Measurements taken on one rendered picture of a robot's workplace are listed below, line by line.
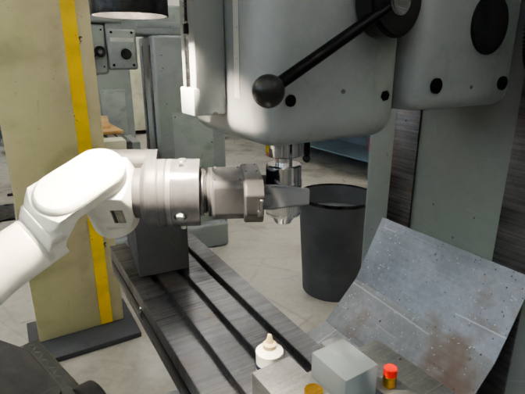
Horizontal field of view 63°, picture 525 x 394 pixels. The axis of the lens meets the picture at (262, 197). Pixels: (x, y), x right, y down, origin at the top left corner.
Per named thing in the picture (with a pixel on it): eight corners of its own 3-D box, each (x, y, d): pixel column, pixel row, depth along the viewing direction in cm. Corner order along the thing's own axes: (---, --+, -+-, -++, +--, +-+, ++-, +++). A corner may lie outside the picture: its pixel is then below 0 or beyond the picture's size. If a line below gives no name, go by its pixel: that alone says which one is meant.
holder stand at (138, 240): (139, 277, 101) (131, 196, 95) (126, 243, 120) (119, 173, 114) (190, 268, 105) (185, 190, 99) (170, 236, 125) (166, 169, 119)
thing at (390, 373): (389, 391, 51) (391, 374, 50) (379, 383, 52) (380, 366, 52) (398, 386, 52) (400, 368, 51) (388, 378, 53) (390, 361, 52)
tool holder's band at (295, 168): (275, 177, 54) (275, 169, 54) (260, 168, 58) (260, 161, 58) (308, 173, 56) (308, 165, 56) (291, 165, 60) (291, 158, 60)
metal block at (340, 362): (342, 424, 50) (345, 381, 48) (309, 392, 55) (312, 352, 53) (374, 405, 53) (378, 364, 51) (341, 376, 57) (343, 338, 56)
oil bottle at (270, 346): (264, 410, 63) (265, 345, 59) (251, 392, 66) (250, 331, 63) (287, 399, 64) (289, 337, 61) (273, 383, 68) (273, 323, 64)
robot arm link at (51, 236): (134, 166, 51) (30, 237, 45) (146, 207, 59) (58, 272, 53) (101, 137, 54) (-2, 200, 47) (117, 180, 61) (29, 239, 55)
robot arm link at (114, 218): (164, 201, 50) (62, 203, 49) (173, 245, 59) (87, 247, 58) (169, 129, 57) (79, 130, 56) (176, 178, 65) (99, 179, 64)
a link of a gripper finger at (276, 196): (308, 206, 56) (261, 208, 56) (308, 183, 55) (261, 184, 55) (310, 211, 55) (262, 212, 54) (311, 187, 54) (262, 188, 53)
